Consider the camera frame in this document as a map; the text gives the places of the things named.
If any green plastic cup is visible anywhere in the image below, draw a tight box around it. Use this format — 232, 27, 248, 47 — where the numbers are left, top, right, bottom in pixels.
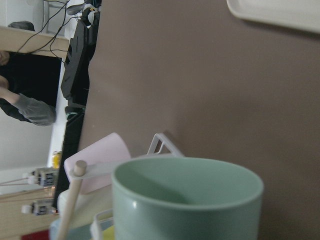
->
112, 157, 264, 240

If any cream rabbit tray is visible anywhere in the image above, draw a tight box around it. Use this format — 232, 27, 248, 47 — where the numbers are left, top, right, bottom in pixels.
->
226, 0, 320, 34

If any pink plastic cup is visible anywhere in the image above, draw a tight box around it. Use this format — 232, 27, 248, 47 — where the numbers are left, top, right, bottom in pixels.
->
64, 132, 131, 194

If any yellow plastic cup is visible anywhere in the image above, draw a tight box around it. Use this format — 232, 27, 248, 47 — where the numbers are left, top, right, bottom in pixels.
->
102, 225, 115, 240

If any blue plastic cup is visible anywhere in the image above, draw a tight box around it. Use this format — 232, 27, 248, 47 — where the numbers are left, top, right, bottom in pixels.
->
48, 219, 92, 240

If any black plastic stand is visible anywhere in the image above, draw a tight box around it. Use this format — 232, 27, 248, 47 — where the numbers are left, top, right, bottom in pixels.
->
60, 12, 100, 108

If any person in dark clothes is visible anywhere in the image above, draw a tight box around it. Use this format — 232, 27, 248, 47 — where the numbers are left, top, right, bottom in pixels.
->
0, 50, 61, 127

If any black computer mouse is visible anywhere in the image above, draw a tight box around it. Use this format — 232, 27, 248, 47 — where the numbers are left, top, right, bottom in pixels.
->
66, 3, 86, 16

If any white wire cup rack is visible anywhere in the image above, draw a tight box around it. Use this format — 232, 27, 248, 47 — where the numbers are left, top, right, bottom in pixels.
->
54, 132, 186, 240

